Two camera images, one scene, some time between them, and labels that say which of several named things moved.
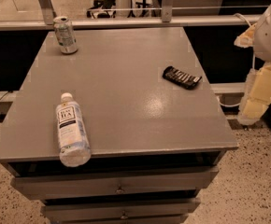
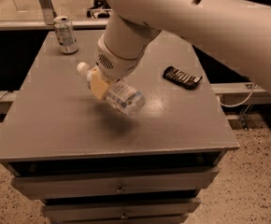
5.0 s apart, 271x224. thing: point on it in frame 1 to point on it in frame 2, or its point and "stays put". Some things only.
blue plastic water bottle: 74,145 to 120,95
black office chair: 102,7 stays put
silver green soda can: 64,28 stays put
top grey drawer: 48,187 stays put
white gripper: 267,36 to 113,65
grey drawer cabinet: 156,132 stays put
